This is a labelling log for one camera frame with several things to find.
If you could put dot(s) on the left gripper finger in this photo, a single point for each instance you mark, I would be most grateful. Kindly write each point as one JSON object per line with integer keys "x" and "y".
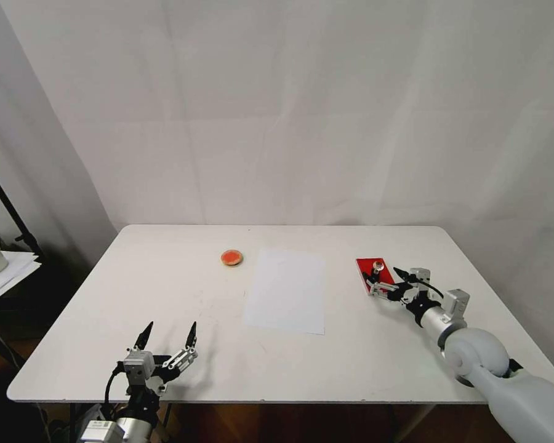
{"x": 144, "y": 339}
{"x": 184, "y": 356}

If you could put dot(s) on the black stand pole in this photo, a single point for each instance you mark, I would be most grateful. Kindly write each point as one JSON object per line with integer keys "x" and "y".
{"x": 7, "y": 207}

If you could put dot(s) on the stack of white papers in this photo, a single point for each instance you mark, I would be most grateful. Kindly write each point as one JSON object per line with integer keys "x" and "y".
{"x": 9, "y": 272}

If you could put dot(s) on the red rectangular ink pad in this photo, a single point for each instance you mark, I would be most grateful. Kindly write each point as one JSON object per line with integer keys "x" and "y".
{"x": 368, "y": 267}

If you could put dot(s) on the round orange ink pad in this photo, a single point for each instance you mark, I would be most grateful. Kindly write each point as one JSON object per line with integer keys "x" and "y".
{"x": 233, "y": 258}

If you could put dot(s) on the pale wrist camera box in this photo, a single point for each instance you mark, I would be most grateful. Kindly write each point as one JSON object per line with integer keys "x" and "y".
{"x": 137, "y": 367}
{"x": 419, "y": 275}

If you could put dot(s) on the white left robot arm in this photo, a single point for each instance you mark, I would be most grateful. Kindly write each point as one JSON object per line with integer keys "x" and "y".
{"x": 128, "y": 430}

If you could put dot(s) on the white paper sheet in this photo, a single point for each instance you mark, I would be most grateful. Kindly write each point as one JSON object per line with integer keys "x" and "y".
{"x": 286, "y": 291}

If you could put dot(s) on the dark table leg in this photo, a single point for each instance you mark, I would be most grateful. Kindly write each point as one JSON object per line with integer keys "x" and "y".
{"x": 74, "y": 422}

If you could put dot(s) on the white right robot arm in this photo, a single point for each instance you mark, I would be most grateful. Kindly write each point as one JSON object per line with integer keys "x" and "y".
{"x": 478, "y": 355}

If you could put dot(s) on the stamp with clear knob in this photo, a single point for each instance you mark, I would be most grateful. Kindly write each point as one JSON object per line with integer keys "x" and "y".
{"x": 378, "y": 266}

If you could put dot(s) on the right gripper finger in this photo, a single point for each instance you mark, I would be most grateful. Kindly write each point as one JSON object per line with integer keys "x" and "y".
{"x": 382, "y": 289}
{"x": 404, "y": 273}

